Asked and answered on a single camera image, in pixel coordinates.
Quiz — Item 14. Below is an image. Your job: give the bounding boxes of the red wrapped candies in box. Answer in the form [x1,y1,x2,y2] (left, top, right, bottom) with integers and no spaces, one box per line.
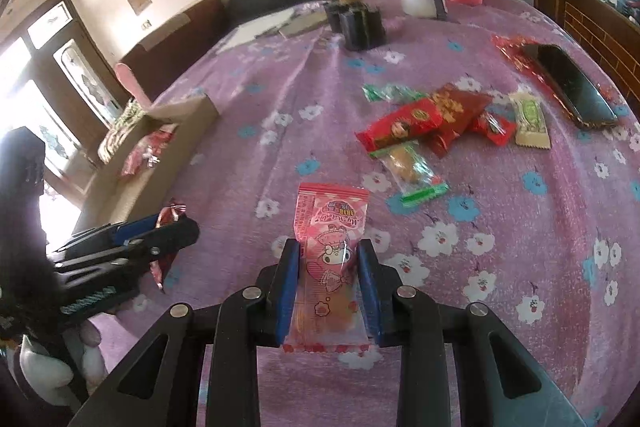
[120,131,177,178]

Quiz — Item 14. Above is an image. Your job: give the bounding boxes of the cream and green snack packet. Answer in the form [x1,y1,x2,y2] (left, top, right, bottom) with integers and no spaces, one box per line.
[509,92,552,151]

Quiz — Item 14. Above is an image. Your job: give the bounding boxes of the patterned cushion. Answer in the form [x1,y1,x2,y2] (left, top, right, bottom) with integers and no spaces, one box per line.
[96,99,151,164]

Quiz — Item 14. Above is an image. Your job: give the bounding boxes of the brown sofa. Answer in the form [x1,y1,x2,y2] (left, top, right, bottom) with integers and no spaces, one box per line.
[119,0,227,108]

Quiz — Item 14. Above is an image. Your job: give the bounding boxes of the black smartphone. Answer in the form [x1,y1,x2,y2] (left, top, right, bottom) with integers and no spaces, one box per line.
[521,43,619,131]

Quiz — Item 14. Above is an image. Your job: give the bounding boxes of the brown cardboard box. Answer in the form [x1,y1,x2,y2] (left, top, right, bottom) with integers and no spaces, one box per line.
[72,94,221,235]

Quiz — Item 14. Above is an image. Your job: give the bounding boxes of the purple floral printed blanket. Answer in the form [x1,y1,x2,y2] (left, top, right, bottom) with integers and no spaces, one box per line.
[80,0,640,427]

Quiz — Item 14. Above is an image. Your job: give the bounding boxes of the small red snack packet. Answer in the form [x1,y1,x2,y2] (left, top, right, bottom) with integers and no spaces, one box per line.
[469,111,517,152]

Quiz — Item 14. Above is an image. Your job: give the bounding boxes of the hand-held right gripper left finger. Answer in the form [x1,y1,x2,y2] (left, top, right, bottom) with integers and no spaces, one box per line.
[69,238,302,427]

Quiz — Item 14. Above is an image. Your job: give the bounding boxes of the red and gold snack packet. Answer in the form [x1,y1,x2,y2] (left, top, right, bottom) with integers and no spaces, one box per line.
[427,83,495,158]

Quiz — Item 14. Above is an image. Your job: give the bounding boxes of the pink cartoon snack packet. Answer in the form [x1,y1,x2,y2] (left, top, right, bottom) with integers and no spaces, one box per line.
[281,182,380,354]

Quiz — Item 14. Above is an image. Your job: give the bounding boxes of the red patterned wrapper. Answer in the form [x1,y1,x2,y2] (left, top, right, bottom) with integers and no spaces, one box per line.
[491,34,553,84]

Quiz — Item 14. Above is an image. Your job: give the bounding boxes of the white paper sheets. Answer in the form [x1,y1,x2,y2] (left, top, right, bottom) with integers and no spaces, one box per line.
[217,4,327,54]

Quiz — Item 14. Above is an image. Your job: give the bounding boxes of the clear green-edged bread packet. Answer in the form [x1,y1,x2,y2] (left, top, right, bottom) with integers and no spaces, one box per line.
[371,141,451,208]

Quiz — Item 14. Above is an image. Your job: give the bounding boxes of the red foil candy packet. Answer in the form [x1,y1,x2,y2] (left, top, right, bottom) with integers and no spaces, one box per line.
[149,203,190,294]

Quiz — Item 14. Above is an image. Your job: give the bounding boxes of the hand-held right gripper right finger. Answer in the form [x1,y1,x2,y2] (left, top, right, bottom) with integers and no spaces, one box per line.
[356,238,587,427]

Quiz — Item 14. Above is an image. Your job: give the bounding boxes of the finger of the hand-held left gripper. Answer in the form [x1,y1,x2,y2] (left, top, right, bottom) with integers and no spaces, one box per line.
[52,218,201,280]
[50,213,166,264]

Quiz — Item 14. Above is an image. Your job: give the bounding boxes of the large red snack packet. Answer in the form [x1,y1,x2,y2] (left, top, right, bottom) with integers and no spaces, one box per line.
[355,99,447,154]

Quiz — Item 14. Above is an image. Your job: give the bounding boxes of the black ribbed holder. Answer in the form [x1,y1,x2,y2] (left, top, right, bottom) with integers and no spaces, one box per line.
[324,0,387,52]

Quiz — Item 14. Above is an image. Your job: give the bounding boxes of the person's left hand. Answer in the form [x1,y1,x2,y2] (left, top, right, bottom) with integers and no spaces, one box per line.
[7,319,108,408]

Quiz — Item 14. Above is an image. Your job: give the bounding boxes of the glass panel door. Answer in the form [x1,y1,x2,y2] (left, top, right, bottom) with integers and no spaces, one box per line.
[0,0,128,212]

